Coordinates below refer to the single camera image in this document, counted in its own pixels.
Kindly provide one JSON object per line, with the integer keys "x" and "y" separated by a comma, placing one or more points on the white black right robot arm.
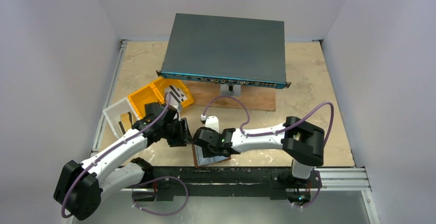
{"x": 303, "y": 141}

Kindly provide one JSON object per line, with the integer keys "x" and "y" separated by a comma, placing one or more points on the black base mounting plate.
{"x": 275, "y": 183}

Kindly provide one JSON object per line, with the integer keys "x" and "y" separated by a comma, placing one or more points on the grey metal camera stand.
{"x": 233, "y": 90}

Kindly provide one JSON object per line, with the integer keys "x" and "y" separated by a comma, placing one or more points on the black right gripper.
{"x": 201, "y": 140}

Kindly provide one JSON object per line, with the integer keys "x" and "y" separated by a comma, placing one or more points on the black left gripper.
{"x": 183, "y": 132}

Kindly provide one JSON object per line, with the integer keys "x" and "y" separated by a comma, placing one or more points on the white cards in bin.
{"x": 177, "y": 95}

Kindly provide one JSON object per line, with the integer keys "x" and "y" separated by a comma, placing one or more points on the yellow plastic bin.
{"x": 155, "y": 92}

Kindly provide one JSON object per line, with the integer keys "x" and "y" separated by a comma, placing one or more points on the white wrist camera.
{"x": 177, "y": 105}
{"x": 210, "y": 122}

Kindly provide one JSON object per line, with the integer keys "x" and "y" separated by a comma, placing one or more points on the white plastic bin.
{"x": 113, "y": 112}

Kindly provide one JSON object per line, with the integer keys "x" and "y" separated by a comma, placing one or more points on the brown leather card holder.
{"x": 200, "y": 160}

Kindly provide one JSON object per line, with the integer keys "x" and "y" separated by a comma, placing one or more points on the grey blue network switch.
{"x": 226, "y": 50}

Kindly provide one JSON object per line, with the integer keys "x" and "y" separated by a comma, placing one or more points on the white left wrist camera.
{"x": 177, "y": 105}

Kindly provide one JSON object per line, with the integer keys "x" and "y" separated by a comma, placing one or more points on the aluminium frame rail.
{"x": 102, "y": 120}

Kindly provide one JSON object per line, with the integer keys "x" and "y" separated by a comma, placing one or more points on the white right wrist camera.
{"x": 210, "y": 122}

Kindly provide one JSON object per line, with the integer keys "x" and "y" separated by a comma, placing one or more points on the brown wooden board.
{"x": 254, "y": 98}

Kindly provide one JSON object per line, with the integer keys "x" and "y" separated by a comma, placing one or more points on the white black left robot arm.
{"x": 82, "y": 186}

